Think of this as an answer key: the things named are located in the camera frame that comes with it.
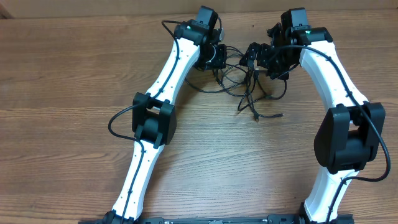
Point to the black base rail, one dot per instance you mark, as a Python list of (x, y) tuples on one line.
[(217, 220)]

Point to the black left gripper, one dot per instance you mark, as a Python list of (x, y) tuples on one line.
[(219, 63)]

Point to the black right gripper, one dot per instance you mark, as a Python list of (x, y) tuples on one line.
[(261, 52)]

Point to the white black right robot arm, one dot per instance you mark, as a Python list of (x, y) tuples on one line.
[(350, 134)]

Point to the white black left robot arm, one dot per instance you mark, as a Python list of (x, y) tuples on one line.
[(197, 43)]

